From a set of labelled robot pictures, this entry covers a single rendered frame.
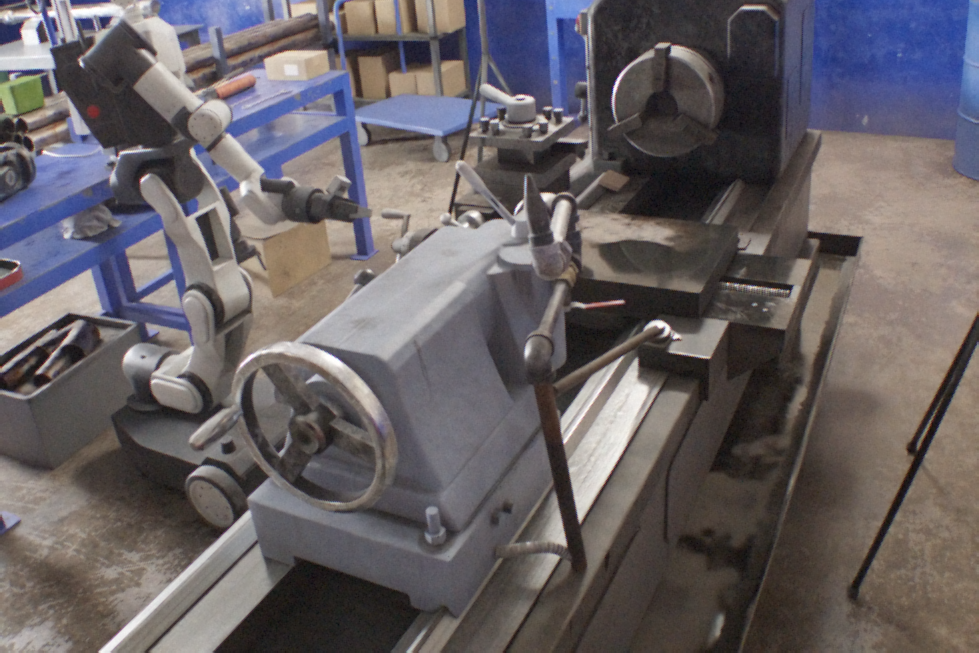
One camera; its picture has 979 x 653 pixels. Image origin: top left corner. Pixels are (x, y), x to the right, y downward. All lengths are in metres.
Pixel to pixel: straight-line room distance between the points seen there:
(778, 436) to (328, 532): 1.29
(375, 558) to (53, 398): 2.15
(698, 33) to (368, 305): 1.41
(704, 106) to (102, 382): 2.19
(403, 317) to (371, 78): 5.34
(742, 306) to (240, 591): 1.01
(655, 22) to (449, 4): 3.78
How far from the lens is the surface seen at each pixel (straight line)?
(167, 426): 2.95
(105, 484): 3.10
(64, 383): 3.21
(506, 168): 1.91
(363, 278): 1.33
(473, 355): 1.20
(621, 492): 1.34
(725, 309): 1.72
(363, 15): 6.32
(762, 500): 2.02
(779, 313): 1.72
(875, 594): 2.44
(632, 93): 2.22
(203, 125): 2.24
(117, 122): 2.48
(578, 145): 1.96
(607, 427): 1.46
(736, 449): 2.16
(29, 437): 3.25
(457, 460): 1.14
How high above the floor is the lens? 1.68
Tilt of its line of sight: 25 degrees down
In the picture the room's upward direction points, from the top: 6 degrees counter-clockwise
